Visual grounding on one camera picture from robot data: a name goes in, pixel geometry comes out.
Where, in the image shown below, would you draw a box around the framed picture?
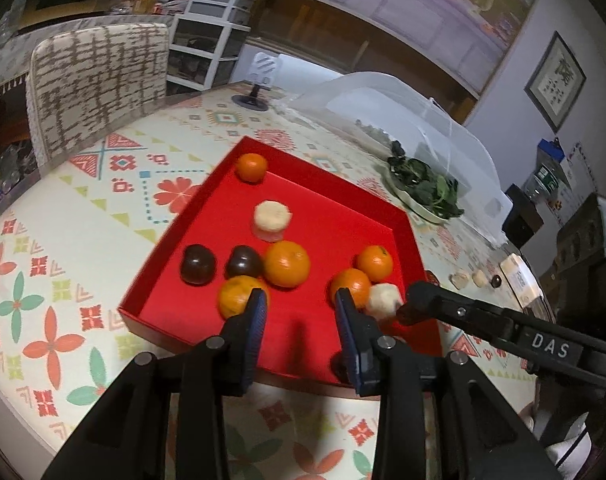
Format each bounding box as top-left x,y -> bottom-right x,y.
524,31 -> 587,133

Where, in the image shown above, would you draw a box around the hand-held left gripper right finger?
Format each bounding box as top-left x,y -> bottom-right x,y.
334,287 -> 548,480

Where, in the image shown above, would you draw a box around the grey appliance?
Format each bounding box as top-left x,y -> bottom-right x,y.
555,192 -> 606,311

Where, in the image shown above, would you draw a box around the water bottle with green label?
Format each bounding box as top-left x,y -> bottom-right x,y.
525,140 -> 566,201

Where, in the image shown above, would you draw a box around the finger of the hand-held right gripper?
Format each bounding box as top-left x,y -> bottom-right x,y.
395,281 -> 516,348

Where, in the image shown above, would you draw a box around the white plate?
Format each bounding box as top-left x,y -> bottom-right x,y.
383,162 -> 458,226

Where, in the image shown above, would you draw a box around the leafy greens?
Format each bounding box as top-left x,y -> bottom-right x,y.
387,140 -> 464,220

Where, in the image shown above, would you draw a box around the black box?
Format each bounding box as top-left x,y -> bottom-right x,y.
503,184 -> 544,248

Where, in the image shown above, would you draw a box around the translucent mesh food cover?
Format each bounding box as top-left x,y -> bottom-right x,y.
278,71 -> 514,248

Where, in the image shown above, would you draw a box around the wall poster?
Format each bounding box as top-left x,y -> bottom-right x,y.
265,0 -> 546,101

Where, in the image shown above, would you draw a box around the phone stand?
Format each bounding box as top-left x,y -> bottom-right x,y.
231,51 -> 284,111

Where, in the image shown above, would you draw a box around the patterned fabric chair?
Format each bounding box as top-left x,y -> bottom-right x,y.
26,22 -> 170,168

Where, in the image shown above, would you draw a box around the white drawer cabinet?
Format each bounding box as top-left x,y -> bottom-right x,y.
165,0 -> 264,93

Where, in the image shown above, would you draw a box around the person's right hand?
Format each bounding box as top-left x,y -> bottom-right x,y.
525,407 -> 606,480

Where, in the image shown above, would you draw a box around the orange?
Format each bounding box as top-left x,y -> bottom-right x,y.
218,275 -> 270,320
263,240 -> 311,289
330,268 -> 371,311
356,245 -> 395,282
234,152 -> 269,183

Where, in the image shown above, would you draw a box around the red tray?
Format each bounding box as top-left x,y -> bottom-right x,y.
118,135 -> 444,388

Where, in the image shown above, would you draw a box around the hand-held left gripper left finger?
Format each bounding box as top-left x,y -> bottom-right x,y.
40,287 -> 269,480

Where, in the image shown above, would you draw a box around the white cardboard box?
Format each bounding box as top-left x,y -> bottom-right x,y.
500,255 -> 546,311

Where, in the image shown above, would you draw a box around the white wall calendar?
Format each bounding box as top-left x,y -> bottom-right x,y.
548,142 -> 598,226

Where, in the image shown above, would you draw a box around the dark purple fruit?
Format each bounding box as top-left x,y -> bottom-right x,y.
224,245 -> 264,281
179,244 -> 217,286

